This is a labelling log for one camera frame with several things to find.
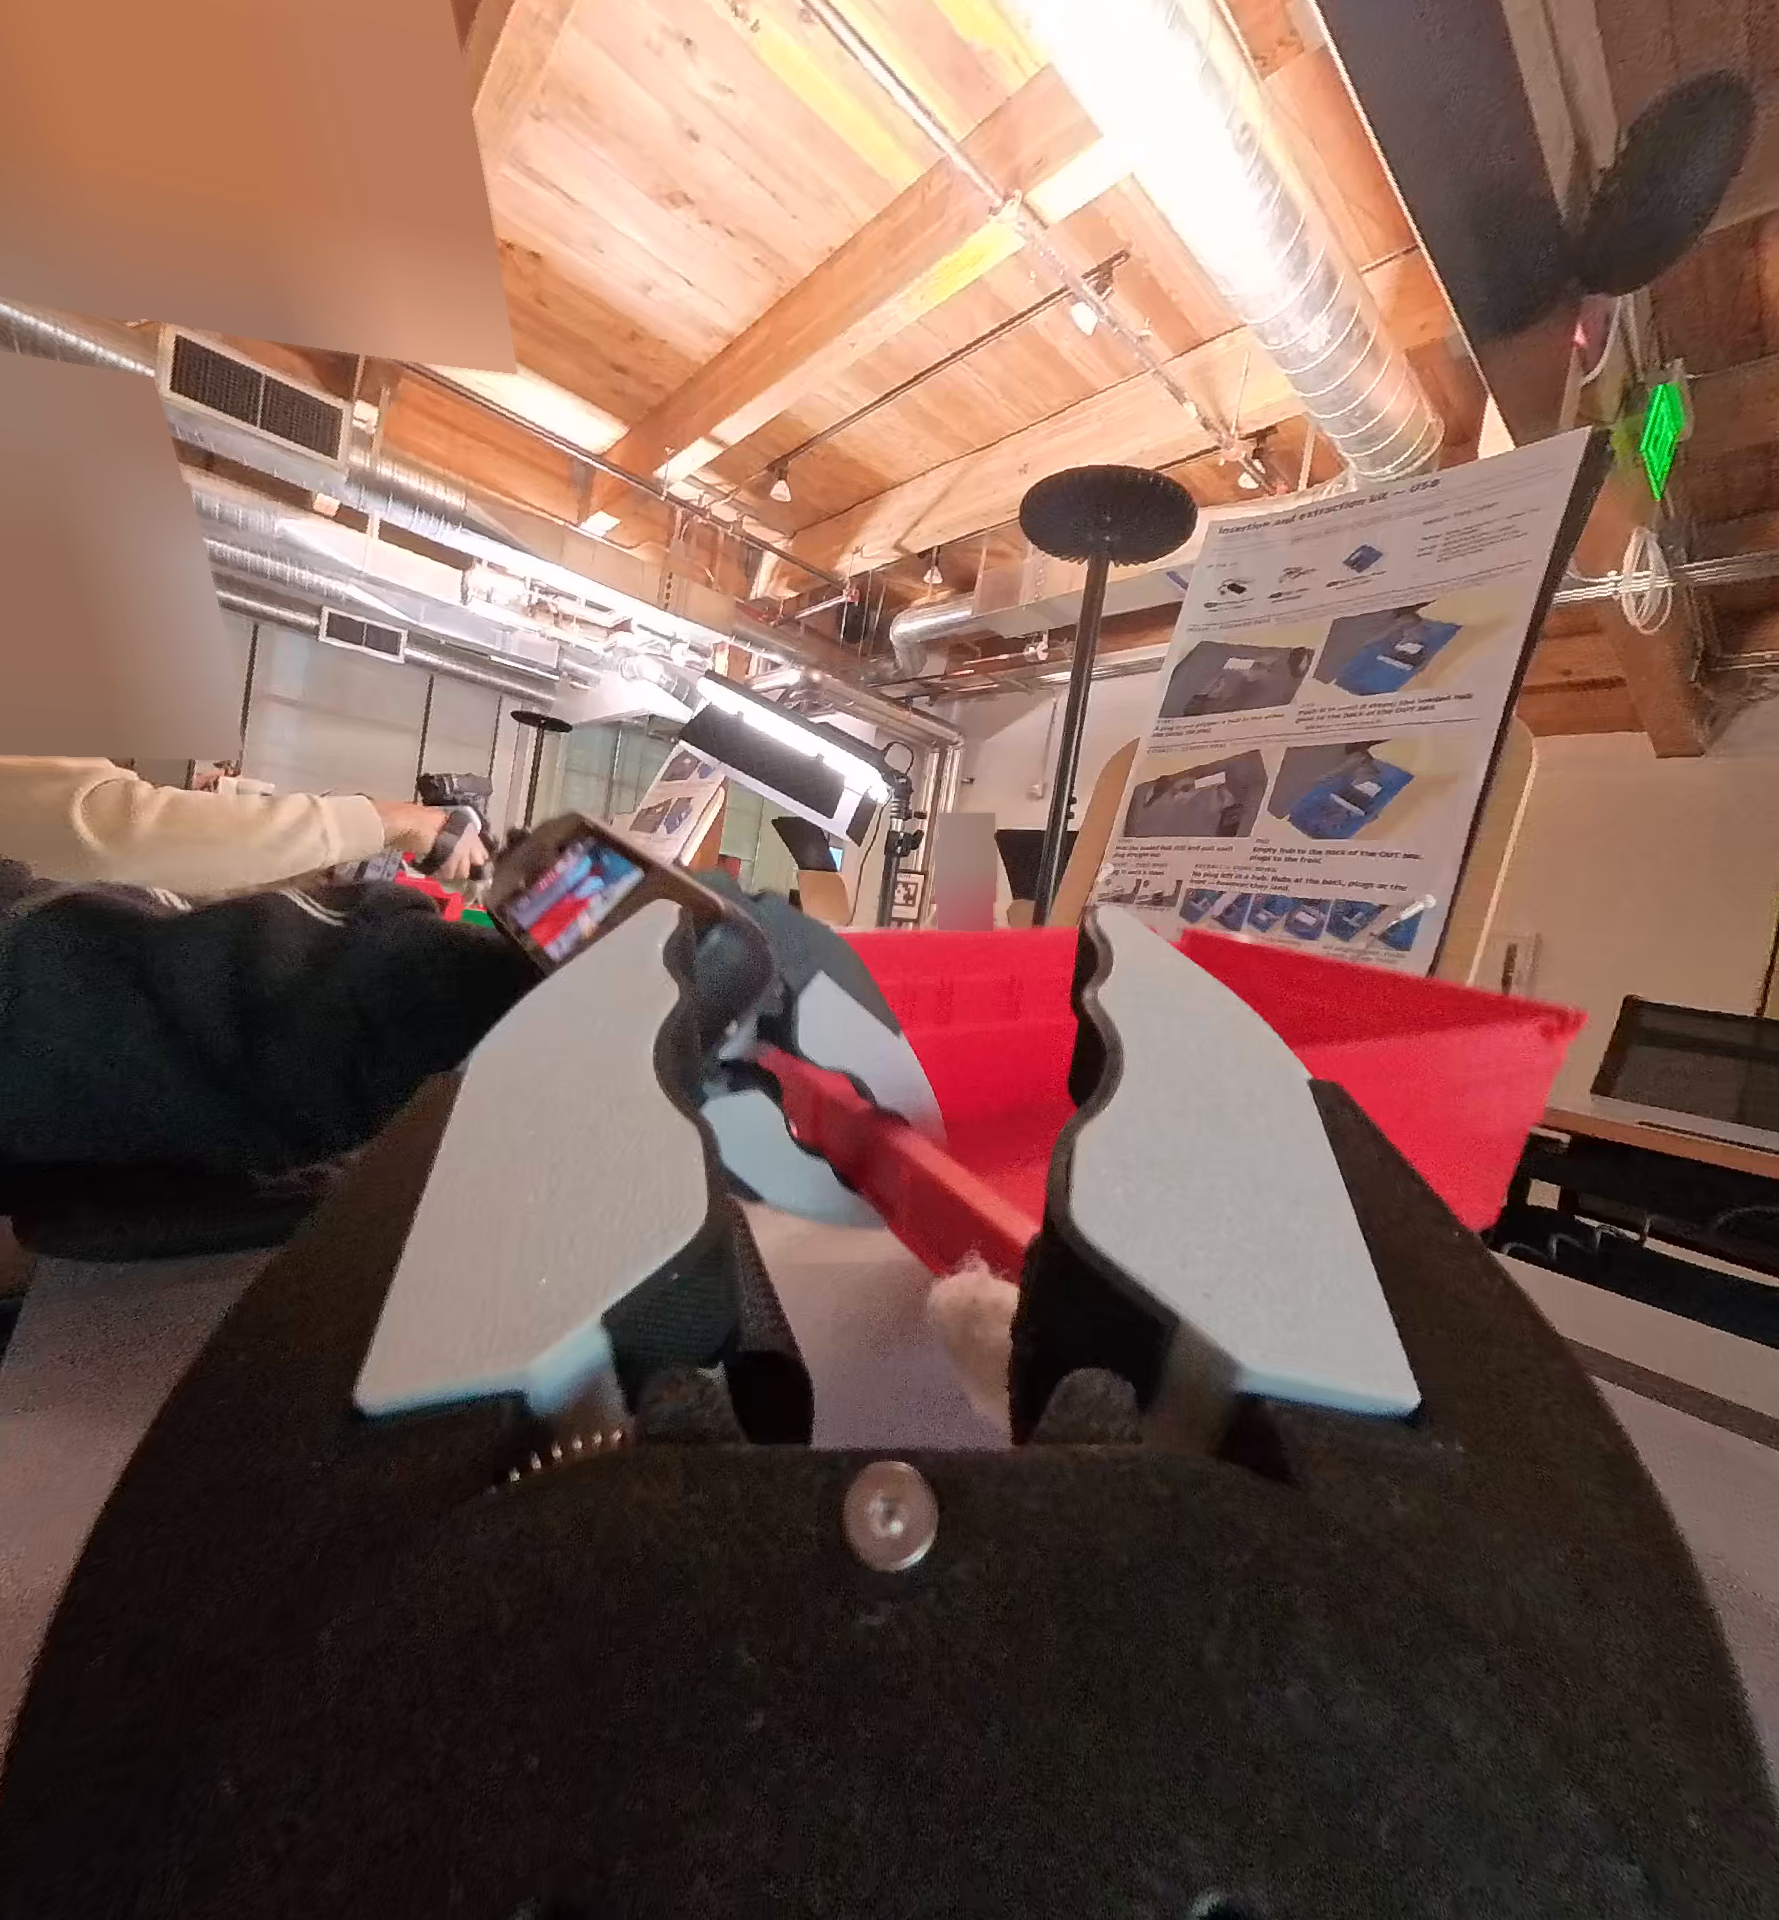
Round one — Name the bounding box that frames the black pole stand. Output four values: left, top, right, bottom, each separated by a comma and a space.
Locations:
1015, 461, 1201, 921
510, 706, 579, 842

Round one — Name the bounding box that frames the black office chair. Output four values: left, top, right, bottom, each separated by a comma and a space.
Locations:
1589, 993, 1779, 1155

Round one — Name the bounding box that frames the bright light panel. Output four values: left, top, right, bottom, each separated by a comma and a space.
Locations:
679, 671, 900, 846

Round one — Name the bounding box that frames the white cable coil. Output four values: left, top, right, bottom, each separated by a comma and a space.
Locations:
1619, 521, 1679, 638

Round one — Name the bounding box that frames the white air vent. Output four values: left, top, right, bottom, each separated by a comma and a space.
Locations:
157, 326, 360, 466

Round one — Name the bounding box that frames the instruction sheet on stand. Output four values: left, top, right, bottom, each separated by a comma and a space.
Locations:
634, 740, 737, 867
1082, 428, 1619, 980

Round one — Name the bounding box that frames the person's right hand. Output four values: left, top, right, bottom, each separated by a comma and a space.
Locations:
927, 1255, 1022, 1445

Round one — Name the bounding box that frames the long wooden desk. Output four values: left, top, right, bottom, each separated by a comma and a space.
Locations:
1537, 1100, 1779, 1201

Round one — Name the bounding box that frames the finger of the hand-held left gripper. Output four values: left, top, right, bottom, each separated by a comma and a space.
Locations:
712, 1088, 895, 1227
790, 956, 952, 1155

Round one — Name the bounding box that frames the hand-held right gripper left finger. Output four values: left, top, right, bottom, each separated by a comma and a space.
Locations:
353, 895, 716, 1419

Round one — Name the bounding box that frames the person's left forearm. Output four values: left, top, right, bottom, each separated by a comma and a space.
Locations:
0, 846, 546, 1227

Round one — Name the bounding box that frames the red plastic bin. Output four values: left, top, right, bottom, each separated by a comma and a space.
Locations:
743, 921, 1589, 1279

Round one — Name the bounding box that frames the silver air duct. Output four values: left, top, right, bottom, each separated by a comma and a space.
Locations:
1038, 0, 1444, 487

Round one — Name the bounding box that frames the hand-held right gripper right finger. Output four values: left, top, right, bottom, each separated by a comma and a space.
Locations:
1050, 906, 1425, 1419

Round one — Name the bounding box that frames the green exit sign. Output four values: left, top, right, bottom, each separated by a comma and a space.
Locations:
1634, 379, 1697, 507

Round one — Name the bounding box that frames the black round speaker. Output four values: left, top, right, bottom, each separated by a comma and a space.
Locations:
1569, 72, 1761, 300

